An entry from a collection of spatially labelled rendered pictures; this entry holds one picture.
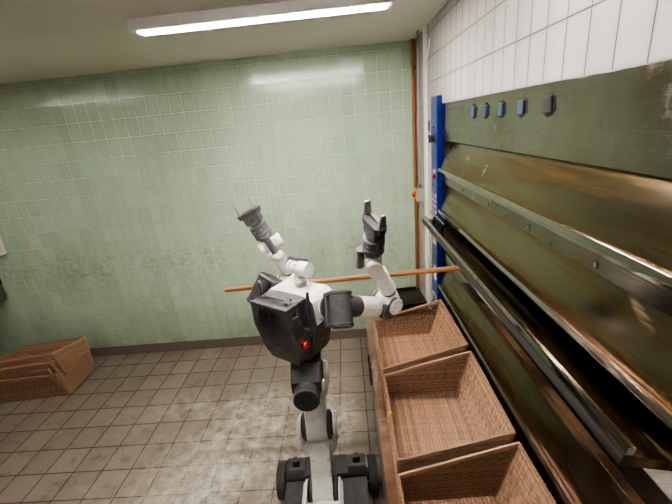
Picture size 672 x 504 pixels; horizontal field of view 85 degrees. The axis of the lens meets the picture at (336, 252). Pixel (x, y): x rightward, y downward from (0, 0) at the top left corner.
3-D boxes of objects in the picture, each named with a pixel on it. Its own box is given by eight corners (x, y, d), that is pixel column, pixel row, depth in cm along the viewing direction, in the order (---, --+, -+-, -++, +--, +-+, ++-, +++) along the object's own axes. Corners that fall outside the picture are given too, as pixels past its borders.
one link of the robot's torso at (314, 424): (336, 445, 182) (326, 372, 164) (300, 448, 183) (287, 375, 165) (335, 420, 196) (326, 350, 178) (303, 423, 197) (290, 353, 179)
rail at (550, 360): (422, 218, 236) (425, 218, 236) (623, 456, 67) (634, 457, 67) (423, 215, 235) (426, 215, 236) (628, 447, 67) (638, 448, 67)
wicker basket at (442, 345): (441, 332, 261) (441, 297, 252) (468, 386, 208) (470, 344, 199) (373, 338, 262) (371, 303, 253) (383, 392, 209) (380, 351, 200)
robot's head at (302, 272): (305, 285, 154) (303, 265, 151) (287, 281, 160) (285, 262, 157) (315, 279, 159) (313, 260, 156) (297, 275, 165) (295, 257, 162)
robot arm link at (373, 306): (396, 323, 165) (362, 323, 150) (377, 310, 174) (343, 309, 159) (405, 299, 163) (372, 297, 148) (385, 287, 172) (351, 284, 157)
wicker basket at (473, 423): (470, 391, 204) (472, 348, 195) (514, 485, 151) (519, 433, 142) (383, 396, 207) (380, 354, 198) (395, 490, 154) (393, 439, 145)
